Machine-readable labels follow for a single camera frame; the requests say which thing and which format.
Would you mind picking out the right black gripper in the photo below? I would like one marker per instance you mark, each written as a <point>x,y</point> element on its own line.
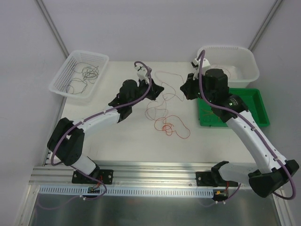
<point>188,87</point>

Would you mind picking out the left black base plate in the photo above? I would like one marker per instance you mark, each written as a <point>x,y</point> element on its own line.
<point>104,175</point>

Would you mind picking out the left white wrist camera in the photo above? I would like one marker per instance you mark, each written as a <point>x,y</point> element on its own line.
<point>143,73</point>

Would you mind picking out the white slotted cable duct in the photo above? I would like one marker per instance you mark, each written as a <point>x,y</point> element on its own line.
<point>128,191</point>

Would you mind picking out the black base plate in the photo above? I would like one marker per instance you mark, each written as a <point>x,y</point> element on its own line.
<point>207,178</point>
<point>104,175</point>

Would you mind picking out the white plastic tub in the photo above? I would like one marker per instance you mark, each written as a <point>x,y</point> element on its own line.
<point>238,63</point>

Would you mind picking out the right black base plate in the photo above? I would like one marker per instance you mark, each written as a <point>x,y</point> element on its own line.
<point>207,178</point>

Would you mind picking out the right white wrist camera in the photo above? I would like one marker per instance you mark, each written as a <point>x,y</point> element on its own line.
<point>199,64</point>

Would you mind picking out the right aluminium frame post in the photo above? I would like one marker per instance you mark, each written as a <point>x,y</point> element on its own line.
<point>264,25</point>

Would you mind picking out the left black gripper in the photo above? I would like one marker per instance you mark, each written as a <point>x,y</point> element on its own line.
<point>152,90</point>

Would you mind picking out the green plastic tray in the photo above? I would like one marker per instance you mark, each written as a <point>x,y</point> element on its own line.
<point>252,99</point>

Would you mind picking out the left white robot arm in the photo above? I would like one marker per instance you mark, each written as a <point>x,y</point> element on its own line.
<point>67,139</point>

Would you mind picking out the aluminium mounting rail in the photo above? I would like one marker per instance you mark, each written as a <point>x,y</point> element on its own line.
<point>128,174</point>

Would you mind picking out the white perforated plastic basket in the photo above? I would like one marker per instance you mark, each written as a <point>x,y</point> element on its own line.
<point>79,75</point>

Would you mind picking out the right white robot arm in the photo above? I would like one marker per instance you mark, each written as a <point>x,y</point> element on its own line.
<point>271,169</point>

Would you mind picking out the left aluminium frame post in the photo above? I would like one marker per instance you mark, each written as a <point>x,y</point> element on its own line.
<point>45,13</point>

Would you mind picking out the aluminium frame post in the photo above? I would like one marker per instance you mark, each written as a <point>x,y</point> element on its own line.
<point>45,13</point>
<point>264,25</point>

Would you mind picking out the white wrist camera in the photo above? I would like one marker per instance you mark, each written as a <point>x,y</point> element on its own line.
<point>143,73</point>
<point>199,64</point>

